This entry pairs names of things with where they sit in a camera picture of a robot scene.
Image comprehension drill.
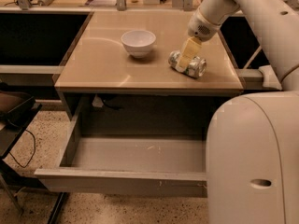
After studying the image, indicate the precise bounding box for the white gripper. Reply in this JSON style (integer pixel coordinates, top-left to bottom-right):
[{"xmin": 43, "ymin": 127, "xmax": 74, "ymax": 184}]
[{"xmin": 176, "ymin": 8, "xmax": 222, "ymax": 72}]

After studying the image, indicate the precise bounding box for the crushed 7up can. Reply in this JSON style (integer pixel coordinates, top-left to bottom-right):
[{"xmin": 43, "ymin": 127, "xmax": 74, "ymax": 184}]
[{"xmin": 168, "ymin": 50, "xmax": 206, "ymax": 78}]

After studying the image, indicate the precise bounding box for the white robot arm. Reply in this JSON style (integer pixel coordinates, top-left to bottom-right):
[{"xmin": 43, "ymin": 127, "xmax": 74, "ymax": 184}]
[{"xmin": 188, "ymin": 0, "xmax": 299, "ymax": 224}]

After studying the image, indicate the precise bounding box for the open grey top drawer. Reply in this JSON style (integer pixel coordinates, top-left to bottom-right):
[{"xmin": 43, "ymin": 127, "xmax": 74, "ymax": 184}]
[{"xmin": 36, "ymin": 107, "xmax": 206, "ymax": 197}]

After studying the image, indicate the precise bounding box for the white ceramic bowl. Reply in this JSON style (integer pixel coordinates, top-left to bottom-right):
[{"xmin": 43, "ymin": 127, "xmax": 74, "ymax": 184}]
[{"xmin": 121, "ymin": 30, "xmax": 156, "ymax": 58}]

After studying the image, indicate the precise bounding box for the white curved cover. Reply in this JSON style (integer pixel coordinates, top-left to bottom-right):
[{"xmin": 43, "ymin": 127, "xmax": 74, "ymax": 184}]
[{"xmin": 259, "ymin": 65, "xmax": 282, "ymax": 91}]

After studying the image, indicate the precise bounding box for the tan top cabinet desk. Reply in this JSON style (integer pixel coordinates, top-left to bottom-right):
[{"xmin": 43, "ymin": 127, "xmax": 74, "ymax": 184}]
[{"xmin": 52, "ymin": 10, "xmax": 247, "ymax": 123}]

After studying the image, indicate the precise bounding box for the black tray stand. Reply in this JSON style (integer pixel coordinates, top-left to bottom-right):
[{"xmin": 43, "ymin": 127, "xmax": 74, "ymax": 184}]
[{"xmin": 0, "ymin": 81, "xmax": 68, "ymax": 224}]

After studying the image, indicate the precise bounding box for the white-handled stick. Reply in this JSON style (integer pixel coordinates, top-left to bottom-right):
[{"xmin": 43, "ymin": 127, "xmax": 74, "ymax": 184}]
[{"xmin": 243, "ymin": 46, "xmax": 262, "ymax": 69}]

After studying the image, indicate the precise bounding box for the black cable on floor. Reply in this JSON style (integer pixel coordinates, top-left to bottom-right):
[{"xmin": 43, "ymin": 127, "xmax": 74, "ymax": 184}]
[{"xmin": 8, "ymin": 128, "xmax": 37, "ymax": 169}]

